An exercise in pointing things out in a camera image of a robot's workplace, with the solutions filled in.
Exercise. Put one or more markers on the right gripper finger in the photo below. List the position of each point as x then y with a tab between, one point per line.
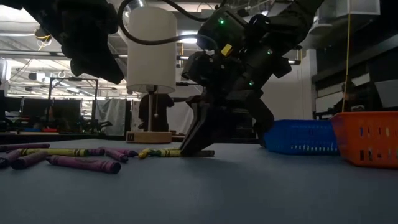
199	130
224	124

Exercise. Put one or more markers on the white hanging sheet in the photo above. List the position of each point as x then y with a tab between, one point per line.
112	115

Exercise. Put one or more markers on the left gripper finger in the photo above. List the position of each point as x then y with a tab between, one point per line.
99	68

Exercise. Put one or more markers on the yellow crayon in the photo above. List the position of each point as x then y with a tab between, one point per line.
144	153
53	152

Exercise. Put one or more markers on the table lamp white shade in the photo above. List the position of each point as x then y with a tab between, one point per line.
152	62

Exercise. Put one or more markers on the blue plastic basket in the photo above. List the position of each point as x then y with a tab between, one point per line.
304	137

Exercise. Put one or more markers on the black table frame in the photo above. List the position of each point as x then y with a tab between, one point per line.
62	137

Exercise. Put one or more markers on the person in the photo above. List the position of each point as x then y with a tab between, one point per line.
163	112
353	96

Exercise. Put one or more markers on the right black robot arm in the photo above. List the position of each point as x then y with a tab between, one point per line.
292	21

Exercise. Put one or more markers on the black frame rig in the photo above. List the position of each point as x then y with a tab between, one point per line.
74	79

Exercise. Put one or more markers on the ceiling light strip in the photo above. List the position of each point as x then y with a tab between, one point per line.
183	57

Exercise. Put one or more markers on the orange plastic basket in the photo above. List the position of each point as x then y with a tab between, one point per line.
363	140

